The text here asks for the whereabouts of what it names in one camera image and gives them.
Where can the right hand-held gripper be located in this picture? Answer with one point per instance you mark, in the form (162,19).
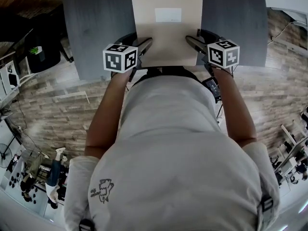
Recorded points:
(223,54)

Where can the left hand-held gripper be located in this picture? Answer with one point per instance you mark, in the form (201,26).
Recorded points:
(119,59)

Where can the beige cardboard box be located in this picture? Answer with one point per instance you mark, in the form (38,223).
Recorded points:
(168,44)

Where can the person's left forearm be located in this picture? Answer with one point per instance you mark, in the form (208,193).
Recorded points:
(106,114)

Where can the person's right forearm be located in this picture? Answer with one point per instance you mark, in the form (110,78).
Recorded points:
(235,109)

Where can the dark grey table top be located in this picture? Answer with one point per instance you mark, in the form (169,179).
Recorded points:
(96,20)

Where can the person's black trousers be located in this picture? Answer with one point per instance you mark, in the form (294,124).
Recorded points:
(168,71)

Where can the black belt-worn device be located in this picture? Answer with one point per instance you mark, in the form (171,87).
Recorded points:
(211,88)

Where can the black office chair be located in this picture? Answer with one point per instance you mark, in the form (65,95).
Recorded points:
(48,61)

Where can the small green potted plant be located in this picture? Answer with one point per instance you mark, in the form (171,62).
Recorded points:
(34,50)

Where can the light grey t-shirt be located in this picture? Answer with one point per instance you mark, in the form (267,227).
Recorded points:
(173,165)

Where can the white wooden shelf rack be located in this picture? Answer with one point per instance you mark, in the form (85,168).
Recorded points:
(4,80)

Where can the black floor fan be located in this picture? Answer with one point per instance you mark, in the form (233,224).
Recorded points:
(3,155)

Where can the white work table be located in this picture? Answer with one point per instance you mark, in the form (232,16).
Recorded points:
(14,196)

